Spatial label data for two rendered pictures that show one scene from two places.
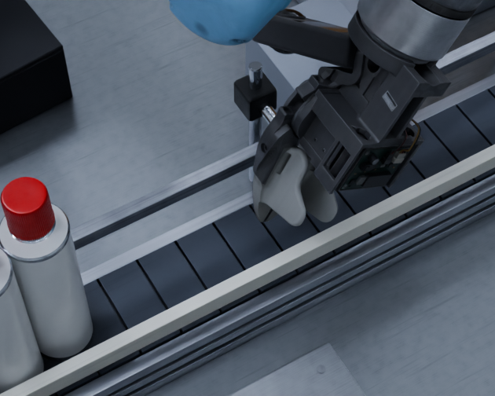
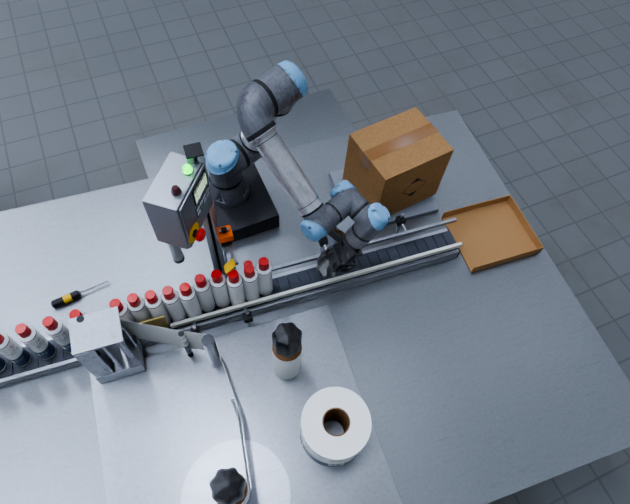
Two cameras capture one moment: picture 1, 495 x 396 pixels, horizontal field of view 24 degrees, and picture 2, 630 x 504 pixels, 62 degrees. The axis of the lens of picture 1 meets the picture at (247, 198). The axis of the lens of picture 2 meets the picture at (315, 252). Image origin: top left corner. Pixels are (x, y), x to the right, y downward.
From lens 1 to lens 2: 0.86 m
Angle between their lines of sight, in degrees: 6
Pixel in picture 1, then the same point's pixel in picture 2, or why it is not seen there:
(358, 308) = (338, 297)
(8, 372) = (251, 296)
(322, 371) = (324, 311)
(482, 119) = (381, 255)
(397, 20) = (352, 239)
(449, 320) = (360, 305)
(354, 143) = (338, 263)
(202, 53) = not seen: hidden behind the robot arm
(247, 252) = (313, 278)
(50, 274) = (265, 278)
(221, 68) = not seen: hidden behind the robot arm
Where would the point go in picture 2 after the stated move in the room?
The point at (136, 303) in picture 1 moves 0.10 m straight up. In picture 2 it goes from (284, 285) to (284, 272)
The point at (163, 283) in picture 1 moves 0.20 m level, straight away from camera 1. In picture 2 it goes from (291, 282) to (295, 234)
